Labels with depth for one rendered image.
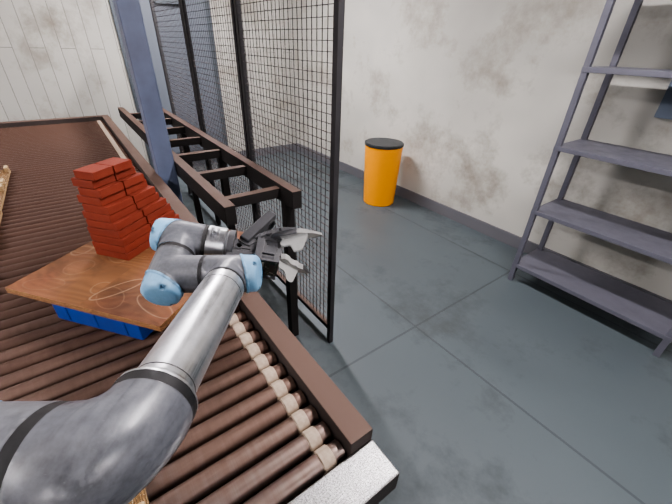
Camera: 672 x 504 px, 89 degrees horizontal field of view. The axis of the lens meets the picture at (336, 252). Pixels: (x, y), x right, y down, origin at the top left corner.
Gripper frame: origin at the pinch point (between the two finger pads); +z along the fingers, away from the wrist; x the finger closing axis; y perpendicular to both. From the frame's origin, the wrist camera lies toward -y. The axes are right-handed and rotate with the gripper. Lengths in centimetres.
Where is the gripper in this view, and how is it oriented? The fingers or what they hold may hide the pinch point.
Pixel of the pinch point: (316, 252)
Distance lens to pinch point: 81.7
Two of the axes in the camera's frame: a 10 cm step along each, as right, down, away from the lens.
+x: 2.5, -6.0, -7.6
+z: 9.7, 1.6, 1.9
